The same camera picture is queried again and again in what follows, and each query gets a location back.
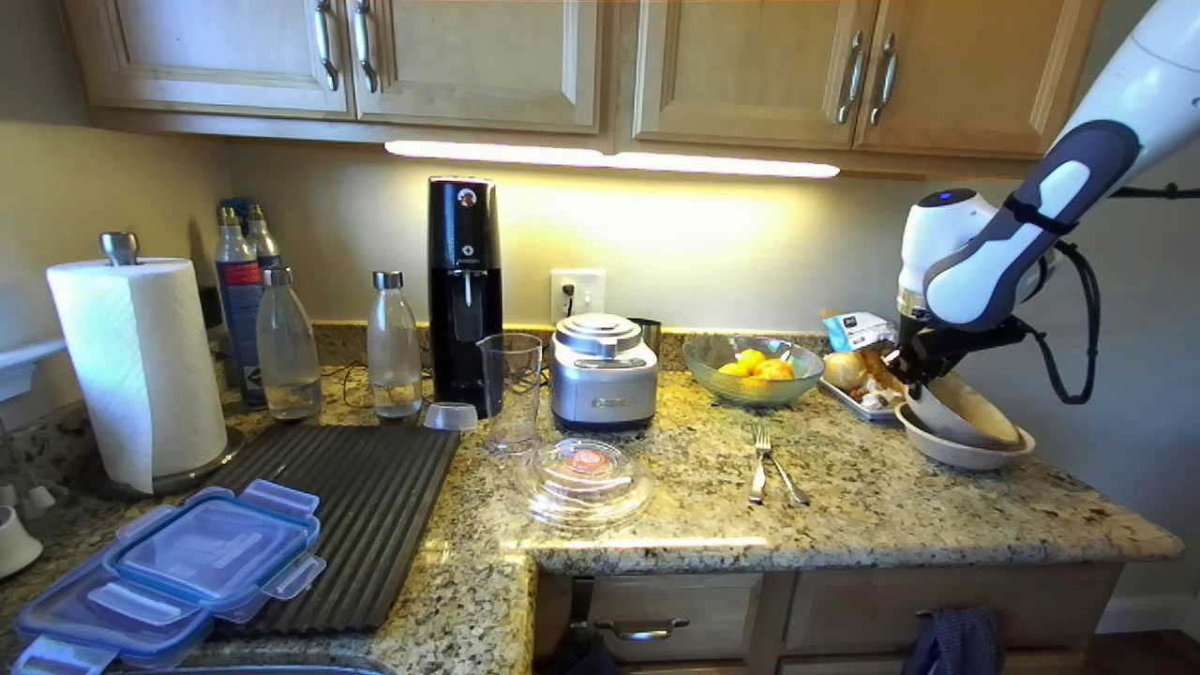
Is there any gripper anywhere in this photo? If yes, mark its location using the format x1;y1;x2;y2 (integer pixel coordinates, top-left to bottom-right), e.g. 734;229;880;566
885;316;959;387

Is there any beige ceramic bowl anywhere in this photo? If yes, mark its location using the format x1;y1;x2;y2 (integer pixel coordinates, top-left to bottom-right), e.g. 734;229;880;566
904;370;1024;450
894;401;1037;472

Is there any glass fruit bowl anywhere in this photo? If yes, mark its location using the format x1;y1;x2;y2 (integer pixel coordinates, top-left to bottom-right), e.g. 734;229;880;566
682;335;827;408

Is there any brown root vegetable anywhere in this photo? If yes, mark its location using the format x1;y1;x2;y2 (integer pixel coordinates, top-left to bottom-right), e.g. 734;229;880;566
861;348;907;396

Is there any blue and white packet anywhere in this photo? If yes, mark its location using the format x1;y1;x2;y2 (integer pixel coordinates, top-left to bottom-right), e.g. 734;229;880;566
822;310;900;354

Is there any yellow onion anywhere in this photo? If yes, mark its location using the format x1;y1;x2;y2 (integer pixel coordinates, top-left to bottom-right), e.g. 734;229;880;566
822;351;868;393

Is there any white rectangular tray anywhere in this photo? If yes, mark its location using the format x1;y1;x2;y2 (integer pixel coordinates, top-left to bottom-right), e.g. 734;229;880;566
818;373;907;424

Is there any silver fork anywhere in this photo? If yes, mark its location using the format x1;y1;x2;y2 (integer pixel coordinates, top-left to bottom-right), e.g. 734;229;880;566
747;424;773;506
763;441;812;508

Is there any wide wooden drawer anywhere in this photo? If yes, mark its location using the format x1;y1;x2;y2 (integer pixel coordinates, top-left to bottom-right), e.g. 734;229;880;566
785;564;1122;656

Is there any dark blue towel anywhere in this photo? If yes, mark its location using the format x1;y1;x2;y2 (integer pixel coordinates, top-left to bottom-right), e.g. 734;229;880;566
903;607;1006;675

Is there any silver kitchen appliance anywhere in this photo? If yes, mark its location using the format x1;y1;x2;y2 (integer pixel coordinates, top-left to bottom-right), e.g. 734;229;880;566
548;312;660;433

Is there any wooden cabinet door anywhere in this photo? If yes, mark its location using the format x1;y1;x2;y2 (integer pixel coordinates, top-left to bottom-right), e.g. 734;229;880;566
64;0;356;120
633;0;879;150
853;0;1104;159
348;0;602;133

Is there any narrow wooden drawer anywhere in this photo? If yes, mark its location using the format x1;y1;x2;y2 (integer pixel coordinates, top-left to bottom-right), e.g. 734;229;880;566
585;573;766;663

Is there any round glass lid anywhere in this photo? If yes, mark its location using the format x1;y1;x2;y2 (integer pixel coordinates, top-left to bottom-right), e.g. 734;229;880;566
514;437;656;529

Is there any under-cabinet light strip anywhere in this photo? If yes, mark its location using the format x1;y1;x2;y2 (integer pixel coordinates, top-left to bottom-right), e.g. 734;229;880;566
383;140;842;180

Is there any clear plastic measuring cup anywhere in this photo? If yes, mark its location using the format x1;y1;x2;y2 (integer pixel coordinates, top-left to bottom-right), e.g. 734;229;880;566
476;332;545;458

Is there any black soda maker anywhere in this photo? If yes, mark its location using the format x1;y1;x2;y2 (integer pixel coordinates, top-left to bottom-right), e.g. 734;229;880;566
427;175;504;420

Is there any clear bottle with silver cap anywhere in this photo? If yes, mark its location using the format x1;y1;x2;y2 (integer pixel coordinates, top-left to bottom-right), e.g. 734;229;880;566
366;270;425;420
255;267;324;422

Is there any black ribbed drying mat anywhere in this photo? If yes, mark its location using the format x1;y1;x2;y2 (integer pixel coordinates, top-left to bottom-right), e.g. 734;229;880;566
199;423;462;638

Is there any gas cylinder with blue label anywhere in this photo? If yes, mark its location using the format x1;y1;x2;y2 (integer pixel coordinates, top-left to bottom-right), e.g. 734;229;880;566
213;205;269;412
245;203;283;274

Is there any blue clear plastic container lid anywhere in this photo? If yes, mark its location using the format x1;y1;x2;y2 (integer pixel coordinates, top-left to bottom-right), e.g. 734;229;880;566
102;479;328;625
11;548;218;675

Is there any paper towel roll on holder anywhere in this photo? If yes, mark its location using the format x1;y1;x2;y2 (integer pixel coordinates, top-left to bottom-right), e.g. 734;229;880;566
45;232;248;499

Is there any white ceramic cup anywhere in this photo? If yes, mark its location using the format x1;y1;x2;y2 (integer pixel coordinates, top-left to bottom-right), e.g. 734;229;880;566
0;505;44;580

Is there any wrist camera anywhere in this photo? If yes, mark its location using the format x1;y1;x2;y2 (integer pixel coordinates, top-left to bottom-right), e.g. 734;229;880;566
937;316;1029;363

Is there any silver cabinet door handle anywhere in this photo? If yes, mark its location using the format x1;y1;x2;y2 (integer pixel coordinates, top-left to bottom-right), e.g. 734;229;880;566
351;0;380;95
835;30;867;127
868;33;899;128
313;0;341;93

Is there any white wall socket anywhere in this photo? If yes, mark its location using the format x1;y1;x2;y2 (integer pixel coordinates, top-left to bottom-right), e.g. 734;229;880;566
549;268;608;327

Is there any silver drawer handle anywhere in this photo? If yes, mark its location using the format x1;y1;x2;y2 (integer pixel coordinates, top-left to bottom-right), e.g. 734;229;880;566
593;617;692;643

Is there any wooden wall cabinet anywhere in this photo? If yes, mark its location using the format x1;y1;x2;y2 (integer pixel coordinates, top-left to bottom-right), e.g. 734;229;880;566
56;0;1109;181

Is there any black cable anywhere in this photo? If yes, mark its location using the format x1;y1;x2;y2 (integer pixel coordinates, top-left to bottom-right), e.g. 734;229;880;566
322;362;434;413

